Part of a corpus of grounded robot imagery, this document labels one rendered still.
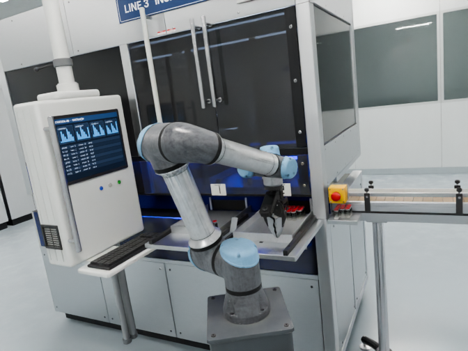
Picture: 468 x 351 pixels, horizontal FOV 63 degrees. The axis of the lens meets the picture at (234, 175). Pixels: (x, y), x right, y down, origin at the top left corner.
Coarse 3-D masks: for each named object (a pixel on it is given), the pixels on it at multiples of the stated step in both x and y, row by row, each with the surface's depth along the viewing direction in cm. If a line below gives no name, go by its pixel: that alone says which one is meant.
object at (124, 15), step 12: (120, 0) 193; (132, 0) 190; (144, 0) 187; (156, 0) 184; (168, 0) 181; (180, 0) 178; (192, 0) 176; (204, 0) 173; (120, 12) 195; (132, 12) 192; (156, 12) 186
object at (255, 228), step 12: (252, 216) 179; (240, 228) 168; (252, 228) 172; (264, 228) 170; (288, 228) 166; (300, 228) 160; (252, 240) 158; (264, 240) 156; (276, 240) 153; (288, 240) 151
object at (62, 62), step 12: (48, 0) 172; (48, 12) 173; (60, 12) 176; (48, 24) 174; (60, 24) 175; (60, 36) 176; (60, 48) 176; (60, 60) 176; (60, 72) 178; (72, 72) 182; (60, 84) 178; (72, 84) 179
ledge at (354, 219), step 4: (332, 216) 176; (352, 216) 173; (356, 216) 172; (360, 216) 172; (328, 220) 172; (332, 220) 171; (336, 220) 170; (340, 220) 169; (344, 220) 169; (348, 220) 168; (352, 220) 167; (356, 220) 167; (344, 224) 169; (348, 224) 168; (352, 224) 167; (356, 224) 166
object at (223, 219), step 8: (248, 208) 194; (216, 216) 197; (224, 216) 195; (232, 216) 194; (240, 216) 187; (176, 224) 183; (184, 224) 189; (224, 224) 172; (176, 232) 179; (184, 232) 177
